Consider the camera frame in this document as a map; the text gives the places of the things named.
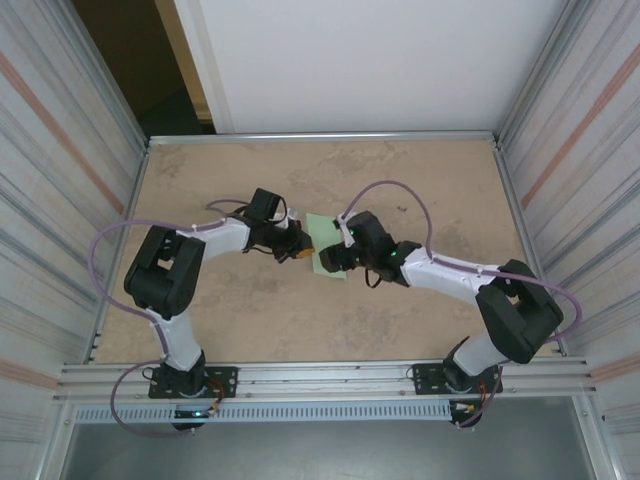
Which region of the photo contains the small circuit board green light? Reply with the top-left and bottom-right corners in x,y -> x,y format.
173,407 -> 222,420

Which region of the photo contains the aluminium table end rail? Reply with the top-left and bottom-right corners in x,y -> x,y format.
146,130 -> 502,147

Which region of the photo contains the wide aluminium mounting rail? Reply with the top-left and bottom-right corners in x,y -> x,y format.
52,355 -> 599,405

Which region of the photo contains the light green paper sheet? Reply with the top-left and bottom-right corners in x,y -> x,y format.
305,212 -> 349,281

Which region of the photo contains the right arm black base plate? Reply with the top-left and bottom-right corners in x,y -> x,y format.
410,362 -> 502,399

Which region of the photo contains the aluminium table side rail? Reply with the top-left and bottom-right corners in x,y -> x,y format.
492,139 -> 567,357
88,142 -> 152,362

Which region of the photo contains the grey slotted cable duct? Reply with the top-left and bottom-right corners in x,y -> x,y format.
73,402 -> 454,424

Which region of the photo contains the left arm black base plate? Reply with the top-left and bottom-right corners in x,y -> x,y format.
148,366 -> 239,400

